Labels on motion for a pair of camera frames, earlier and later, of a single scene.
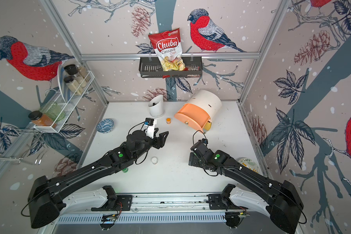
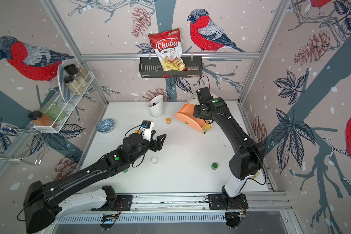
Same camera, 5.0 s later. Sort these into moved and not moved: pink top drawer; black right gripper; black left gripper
Moved: black right gripper
Not moved: black left gripper; pink top drawer
